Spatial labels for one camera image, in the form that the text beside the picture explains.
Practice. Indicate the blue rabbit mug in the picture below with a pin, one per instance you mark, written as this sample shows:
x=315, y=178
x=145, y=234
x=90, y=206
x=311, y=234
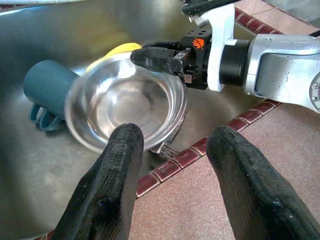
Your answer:
x=47, y=85

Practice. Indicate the steel bowl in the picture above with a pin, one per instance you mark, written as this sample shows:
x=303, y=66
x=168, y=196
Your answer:
x=125, y=100

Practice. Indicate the yellow plastic bowl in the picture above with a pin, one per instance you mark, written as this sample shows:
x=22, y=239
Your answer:
x=117, y=50

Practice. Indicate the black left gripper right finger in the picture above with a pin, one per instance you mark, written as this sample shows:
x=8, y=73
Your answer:
x=255, y=187

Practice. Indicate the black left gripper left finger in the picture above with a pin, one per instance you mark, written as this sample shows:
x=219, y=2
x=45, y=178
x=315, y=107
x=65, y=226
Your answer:
x=105, y=187

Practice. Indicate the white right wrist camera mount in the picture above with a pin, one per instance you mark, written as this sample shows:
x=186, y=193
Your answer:
x=222, y=30

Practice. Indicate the steel fork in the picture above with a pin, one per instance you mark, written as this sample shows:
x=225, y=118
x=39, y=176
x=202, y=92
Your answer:
x=168, y=152

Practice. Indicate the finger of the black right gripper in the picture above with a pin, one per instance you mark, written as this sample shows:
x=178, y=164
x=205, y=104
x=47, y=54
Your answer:
x=152, y=60
x=162, y=44

